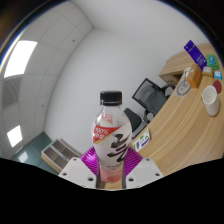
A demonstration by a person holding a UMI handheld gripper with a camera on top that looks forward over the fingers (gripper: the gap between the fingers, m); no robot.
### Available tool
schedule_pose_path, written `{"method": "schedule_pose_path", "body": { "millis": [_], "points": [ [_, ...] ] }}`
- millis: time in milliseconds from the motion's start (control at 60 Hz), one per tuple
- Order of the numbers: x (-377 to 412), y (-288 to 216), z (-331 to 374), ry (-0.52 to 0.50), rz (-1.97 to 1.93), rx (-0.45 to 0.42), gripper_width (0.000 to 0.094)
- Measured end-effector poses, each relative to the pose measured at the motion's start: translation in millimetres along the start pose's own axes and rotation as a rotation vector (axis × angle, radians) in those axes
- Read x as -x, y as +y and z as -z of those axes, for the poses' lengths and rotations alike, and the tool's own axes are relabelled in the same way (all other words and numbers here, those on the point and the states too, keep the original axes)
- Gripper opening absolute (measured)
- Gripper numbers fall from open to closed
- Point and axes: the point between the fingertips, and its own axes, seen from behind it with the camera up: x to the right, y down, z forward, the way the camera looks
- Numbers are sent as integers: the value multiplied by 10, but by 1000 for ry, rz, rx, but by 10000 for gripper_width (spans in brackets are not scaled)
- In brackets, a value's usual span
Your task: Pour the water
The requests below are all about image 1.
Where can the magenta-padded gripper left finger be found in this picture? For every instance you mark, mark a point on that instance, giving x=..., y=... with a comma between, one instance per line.
x=75, y=170

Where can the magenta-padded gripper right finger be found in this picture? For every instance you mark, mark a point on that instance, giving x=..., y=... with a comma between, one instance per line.
x=146, y=170

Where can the pink drink bottle black cap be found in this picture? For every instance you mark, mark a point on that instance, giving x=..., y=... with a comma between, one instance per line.
x=111, y=133

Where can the wooden cabinet with glass doors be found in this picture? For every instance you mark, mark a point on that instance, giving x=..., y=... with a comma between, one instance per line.
x=60, y=155

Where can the dark padded office chair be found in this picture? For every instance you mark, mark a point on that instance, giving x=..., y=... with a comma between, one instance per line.
x=135, y=121

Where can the small ceiling light panel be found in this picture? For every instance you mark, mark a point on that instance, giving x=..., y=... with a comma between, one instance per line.
x=14, y=136

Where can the black mesh office chair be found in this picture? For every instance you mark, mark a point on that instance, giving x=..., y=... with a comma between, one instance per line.
x=150, y=96

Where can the round grey printed sheet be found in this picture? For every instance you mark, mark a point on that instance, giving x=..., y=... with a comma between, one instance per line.
x=183, y=88

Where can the white cup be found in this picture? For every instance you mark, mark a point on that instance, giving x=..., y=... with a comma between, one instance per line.
x=211, y=101

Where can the wooden side desk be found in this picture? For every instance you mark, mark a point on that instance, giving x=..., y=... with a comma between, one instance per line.
x=176, y=65

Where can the flat round red coaster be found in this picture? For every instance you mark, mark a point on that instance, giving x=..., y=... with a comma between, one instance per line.
x=218, y=86

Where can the small blue packet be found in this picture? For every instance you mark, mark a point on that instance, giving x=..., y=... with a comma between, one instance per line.
x=217, y=75

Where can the purple pouch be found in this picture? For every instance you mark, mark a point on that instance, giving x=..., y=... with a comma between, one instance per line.
x=196, y=55

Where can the green packet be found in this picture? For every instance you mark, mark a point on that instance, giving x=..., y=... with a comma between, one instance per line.
x=212, y=62

